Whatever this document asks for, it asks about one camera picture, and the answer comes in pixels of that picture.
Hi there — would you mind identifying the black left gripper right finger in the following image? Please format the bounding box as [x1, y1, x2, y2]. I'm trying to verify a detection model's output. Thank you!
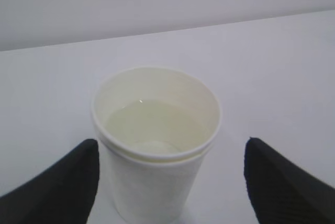
[244, 138, 334, 223]

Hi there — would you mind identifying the white paper cup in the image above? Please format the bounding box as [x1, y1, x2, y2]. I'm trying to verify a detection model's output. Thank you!
[91, 67, 222, 223]

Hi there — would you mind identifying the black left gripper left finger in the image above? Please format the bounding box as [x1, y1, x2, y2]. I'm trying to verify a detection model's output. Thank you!
[1, 139, 100, 223]

